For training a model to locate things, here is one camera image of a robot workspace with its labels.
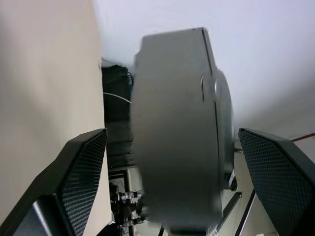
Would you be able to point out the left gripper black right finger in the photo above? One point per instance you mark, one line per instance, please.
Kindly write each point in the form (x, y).
(283, 177)

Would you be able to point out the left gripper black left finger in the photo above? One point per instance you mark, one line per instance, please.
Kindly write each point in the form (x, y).
(49, 186)

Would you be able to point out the motor stator with copper windings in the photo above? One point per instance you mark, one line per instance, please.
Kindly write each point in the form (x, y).
(172, 127)

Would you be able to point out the silver metal bar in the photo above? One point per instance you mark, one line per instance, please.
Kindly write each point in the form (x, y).
(246, 214)

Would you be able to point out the black metal rod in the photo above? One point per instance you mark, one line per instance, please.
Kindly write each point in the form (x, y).
(232, 202)

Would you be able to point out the black and silver equipment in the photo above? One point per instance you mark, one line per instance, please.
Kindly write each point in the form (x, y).
(123, 196)

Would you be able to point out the black bag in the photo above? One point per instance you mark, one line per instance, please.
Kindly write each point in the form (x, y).
(115, 127)

